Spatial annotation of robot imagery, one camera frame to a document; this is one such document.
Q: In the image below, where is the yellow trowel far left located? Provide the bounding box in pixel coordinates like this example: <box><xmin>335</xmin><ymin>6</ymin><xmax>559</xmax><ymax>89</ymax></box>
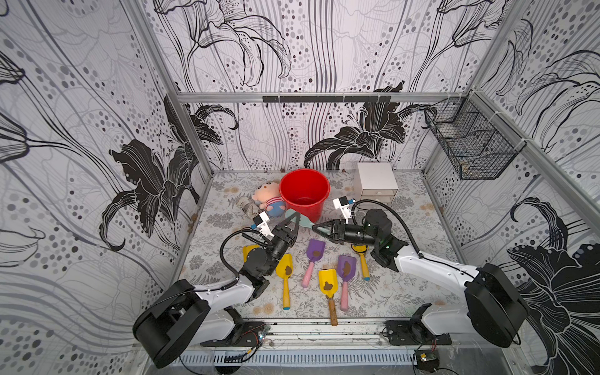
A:
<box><xmin>242</xmin><ymin>245</ymin><xmax>259</xmax><ymax>263</ymax></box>

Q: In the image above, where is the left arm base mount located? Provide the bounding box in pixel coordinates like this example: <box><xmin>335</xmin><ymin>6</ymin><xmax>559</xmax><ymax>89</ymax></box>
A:
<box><xmin>201</xmin><ymin>321</ymin><xmax>267</xmax><ymax>348</ymax></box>

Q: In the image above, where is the red plastic bucket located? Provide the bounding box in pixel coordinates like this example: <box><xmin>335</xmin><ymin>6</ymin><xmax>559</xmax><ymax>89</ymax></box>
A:
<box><xmin>280</xmin><ymin>169</ymin><xmax>331</xmax><ymax>223</ymax></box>

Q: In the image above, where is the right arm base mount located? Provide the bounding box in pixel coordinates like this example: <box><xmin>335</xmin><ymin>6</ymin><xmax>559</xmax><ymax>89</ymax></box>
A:
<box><xmin>381</xmin><ymin>320</ymin><xmax>453</xmax><ymax>346</ymax></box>

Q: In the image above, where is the green cleaning brush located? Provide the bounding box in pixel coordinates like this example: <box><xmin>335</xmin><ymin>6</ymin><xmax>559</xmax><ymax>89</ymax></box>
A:
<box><xmin>285</xmin><ymin>209</ymin><xmax>314</xmax><ymax>229</ymax></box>

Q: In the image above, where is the yellow trowel wooden handle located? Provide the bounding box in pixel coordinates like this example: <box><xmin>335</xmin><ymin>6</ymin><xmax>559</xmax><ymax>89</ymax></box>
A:
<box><xmin>318</xmin><ymin>269</ymin><xmax>338</xmax><ymax>327</ymax></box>

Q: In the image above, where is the yellow trowel blue tip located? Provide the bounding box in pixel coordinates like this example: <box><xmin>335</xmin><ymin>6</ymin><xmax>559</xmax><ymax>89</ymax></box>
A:
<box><xmin>276</xmin><ymin>254</ymin><xmax>294</xmax><ymax>310</ymax></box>

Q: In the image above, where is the white mini drawer cabinet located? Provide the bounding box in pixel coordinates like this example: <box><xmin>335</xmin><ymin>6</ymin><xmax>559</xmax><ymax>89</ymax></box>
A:
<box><xmin>354</xmin><ymin>162</ymin><xmax>398</xmax><ymax>204</ymax></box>

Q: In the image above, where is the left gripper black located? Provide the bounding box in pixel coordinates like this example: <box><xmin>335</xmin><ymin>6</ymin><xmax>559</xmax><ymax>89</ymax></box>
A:
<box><xmin>262</xmin><ymin>212</ymin><xmax>299</xmax><ymax>277</ymax></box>

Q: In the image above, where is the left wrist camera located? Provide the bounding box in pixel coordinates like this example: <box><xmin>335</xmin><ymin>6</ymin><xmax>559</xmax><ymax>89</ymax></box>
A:
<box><xmin>251</xmin><ymin>212</ymin><xmax>273</xmax><ymax>239</ymax></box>

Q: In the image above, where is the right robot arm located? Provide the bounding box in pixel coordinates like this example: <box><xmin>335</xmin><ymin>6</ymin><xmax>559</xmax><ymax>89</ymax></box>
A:
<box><xmin>312</xmin><ymin>209</ymin><xmax>531</xmax><ymax>348</ymax></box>

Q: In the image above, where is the plush doll toy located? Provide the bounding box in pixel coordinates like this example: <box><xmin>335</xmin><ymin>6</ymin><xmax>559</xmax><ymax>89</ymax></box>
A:
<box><xmin>236</xmin><ymin>181</ymin><xmax>288</xmax><ymax>220</ymax></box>

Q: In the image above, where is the black wire wall basket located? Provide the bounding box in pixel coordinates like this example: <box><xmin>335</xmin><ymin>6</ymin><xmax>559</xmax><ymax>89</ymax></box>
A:
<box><xmin>424</xmin><ymin>97</ymin><xmax>527</xmax><ymax>181</ymax></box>

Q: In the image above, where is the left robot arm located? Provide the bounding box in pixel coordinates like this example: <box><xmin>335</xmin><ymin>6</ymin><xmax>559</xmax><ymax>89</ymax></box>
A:
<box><xmin>133</xmin><ymin>212</ymin><xmax>303</xmax><ymax>369</ymax></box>

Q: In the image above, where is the purple trowel pink handle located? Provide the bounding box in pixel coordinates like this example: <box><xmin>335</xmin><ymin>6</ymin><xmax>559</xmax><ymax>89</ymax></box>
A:
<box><xmin>301</xmin><ymin>239</ymin><xmax>326</xmax><ymax>288</ymax></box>
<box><xmin>337</xmin><ymin>255</ymin><xmax>356</xmax><ymax>312</ymax></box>

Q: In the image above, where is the yellow trowel right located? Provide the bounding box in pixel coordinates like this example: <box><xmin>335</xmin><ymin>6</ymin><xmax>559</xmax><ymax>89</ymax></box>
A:
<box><xmin>352</xmin><ymin>245</ymin><xmax>370</xmax><ymax>281</ymax></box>

